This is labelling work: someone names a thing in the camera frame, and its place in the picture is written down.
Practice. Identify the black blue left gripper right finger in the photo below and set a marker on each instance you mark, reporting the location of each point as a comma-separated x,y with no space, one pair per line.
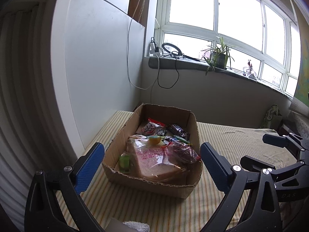
261,212

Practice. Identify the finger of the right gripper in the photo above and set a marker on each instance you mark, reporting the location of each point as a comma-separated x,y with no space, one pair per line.
253,165
277,140

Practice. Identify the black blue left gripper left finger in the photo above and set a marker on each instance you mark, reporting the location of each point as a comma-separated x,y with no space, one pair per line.
43,212

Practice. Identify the dark pastry red-trimmed wrapper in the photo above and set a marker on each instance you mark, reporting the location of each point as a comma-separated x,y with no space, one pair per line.
182,152

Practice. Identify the Snickers bar dark wrapper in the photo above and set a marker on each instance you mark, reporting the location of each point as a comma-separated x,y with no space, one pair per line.
178,131

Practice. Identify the green sweet clear wrapper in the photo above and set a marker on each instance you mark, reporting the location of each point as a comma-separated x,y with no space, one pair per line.
124,163

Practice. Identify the bread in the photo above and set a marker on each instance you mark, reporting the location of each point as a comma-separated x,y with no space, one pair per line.
152,163

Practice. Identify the green jelly cup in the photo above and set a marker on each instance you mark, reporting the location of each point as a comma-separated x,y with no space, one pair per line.
154,140

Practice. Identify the green snack packet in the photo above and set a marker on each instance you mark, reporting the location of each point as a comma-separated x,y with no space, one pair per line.
181,139

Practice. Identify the black white snack packet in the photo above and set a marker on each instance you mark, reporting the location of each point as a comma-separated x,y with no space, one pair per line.
161,132

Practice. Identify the green patterned bag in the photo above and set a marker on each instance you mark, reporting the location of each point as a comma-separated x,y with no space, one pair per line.
272,118

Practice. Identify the white lace cloth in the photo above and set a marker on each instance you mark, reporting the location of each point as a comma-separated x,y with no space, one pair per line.
301,123

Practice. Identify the striped mattress cover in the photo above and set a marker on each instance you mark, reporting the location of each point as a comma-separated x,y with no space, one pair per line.
184,203

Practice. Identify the small figurine on sill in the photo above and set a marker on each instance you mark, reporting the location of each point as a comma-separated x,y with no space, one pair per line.
249,72

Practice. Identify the brown cardboard box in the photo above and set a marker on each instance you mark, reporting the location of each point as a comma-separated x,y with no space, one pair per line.
146,120

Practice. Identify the potted spider plant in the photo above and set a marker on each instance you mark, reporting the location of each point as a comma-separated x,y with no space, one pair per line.
217,57

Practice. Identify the white power strip with chargers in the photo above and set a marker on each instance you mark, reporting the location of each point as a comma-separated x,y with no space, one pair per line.
154,49

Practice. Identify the yellow green wall map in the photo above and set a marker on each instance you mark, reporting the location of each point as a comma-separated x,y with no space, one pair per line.
300,100

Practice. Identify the black ring light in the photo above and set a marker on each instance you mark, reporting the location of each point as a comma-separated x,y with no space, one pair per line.
174,51

